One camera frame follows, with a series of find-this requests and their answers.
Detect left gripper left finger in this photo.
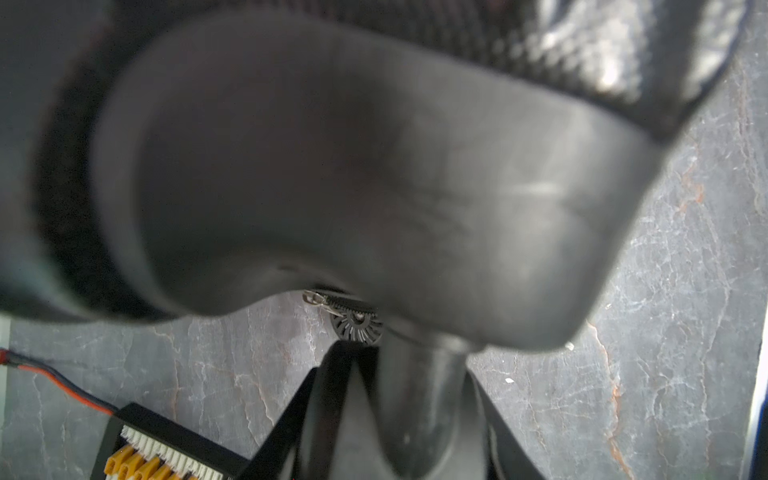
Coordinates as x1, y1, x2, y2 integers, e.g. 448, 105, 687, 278
238, 341, 360, 479

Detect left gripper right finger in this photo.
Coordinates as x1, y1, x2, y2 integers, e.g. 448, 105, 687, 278
468, 372, 545, 480

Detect black tray orange bits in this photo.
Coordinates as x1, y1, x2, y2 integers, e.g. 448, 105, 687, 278
91, 403, 248, 479

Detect black hard-shell suitcase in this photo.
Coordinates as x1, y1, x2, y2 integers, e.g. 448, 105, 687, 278
0, 0, 754, 480

